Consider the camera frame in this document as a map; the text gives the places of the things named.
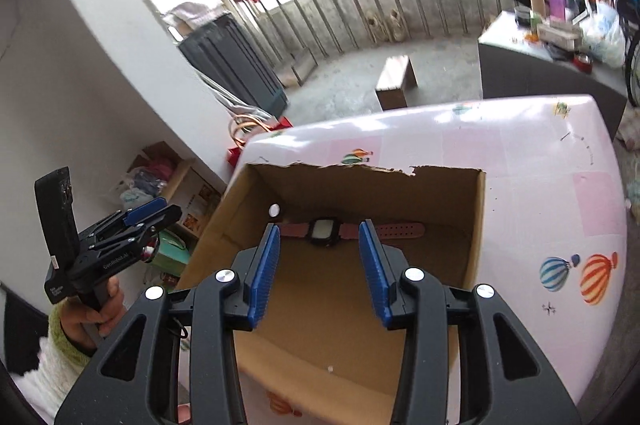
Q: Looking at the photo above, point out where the white pink cloth bundle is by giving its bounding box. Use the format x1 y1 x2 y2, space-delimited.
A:
165 0 228 38

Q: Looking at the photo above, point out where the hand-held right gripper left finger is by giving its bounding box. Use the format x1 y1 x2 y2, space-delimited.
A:
54 224 282 425

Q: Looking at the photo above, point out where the patterned cloth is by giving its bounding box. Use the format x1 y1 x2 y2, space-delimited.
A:
617 110 640 146

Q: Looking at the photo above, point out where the wooden stool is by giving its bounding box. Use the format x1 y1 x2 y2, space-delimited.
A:
375 55 418 112

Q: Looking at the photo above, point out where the white blue-print plastic bag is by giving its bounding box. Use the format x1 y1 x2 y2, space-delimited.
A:
582 2 628 66

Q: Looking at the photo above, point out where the beige flat box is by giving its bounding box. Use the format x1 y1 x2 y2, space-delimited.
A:
537 22 583 46

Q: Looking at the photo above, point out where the brown cardboard box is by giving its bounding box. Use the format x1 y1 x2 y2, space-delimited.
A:
175 161 487 413

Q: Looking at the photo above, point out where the dark grey plastic cabinet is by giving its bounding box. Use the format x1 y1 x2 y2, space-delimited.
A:
177 12 291 118

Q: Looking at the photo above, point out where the pink strap smartwatch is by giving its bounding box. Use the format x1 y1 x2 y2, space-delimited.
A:
278 217 427 249

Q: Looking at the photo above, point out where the teal box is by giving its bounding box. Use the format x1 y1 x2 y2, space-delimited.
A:
150 230 191 276

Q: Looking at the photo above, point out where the beige shoe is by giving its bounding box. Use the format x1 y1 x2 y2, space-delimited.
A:
367 10 387 42
387 9 409 40

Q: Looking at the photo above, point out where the white folded rack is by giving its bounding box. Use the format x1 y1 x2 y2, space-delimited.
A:
200 70 271 120

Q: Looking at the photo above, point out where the dark grey side table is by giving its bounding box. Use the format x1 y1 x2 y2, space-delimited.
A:
477 10 628 140

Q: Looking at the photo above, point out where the person's left forearm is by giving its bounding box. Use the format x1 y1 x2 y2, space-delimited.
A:
10 305 101 423

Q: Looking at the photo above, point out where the person's left hand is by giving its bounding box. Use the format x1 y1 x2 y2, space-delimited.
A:
59 277 126 353

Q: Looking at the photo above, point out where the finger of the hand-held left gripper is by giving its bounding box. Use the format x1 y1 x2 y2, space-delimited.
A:
87 204 184 256
82 198 170 241

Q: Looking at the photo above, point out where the printed cardboard storage box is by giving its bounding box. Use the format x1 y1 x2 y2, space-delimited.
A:
127 142 226 246

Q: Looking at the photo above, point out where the plastic bag of clothes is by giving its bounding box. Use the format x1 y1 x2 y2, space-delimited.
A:
112 170 161 210

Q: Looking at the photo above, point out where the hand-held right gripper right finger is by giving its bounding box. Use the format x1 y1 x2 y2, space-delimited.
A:
358 219 583 425

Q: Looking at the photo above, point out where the red bag with copper handles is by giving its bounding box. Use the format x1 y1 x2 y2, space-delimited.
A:
226 114 293 168

